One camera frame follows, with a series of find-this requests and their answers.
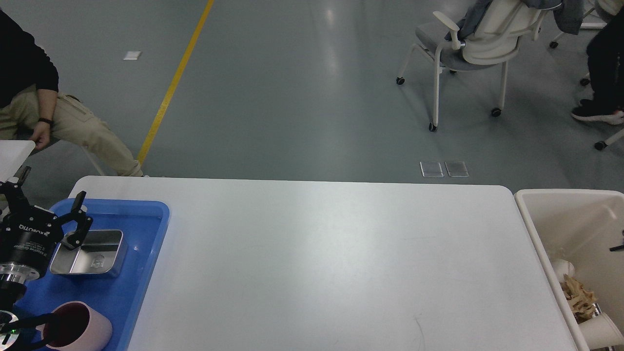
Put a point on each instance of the white office chair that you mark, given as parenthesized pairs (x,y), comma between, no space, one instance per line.
(496,41)

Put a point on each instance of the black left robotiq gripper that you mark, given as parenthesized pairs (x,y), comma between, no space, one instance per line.
(29,243)

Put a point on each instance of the stainless steel rectangular dish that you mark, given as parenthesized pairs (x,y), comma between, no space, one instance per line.
(101,254)

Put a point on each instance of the person in beige trousers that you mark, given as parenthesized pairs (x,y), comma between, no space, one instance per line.
(30,99)

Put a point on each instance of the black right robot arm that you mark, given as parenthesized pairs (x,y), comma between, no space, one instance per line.
(617,248)

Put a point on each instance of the brown paper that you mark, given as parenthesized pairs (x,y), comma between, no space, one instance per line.
(580,300)

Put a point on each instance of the pink mug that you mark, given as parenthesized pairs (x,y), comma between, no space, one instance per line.
(80,328)

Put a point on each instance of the person in black trousers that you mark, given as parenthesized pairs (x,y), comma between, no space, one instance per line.
(605,66)

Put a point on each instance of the beige plastic bin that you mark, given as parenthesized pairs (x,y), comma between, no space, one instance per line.
(580,226)

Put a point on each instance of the grey jacket on chair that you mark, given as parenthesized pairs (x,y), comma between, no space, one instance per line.
(568,14)

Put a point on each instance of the blue plastic tray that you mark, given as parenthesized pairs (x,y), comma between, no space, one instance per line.
(144,225)

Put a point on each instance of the white paper cup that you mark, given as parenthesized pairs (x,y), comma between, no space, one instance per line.
(601,332)
(562,269)

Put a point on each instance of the white side table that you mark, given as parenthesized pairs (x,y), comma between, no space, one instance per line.
(13,153)

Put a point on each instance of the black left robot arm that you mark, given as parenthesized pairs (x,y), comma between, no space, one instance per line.
(31,333)

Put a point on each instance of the white paper cup in bin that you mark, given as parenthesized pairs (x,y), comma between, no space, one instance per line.
(562,269)

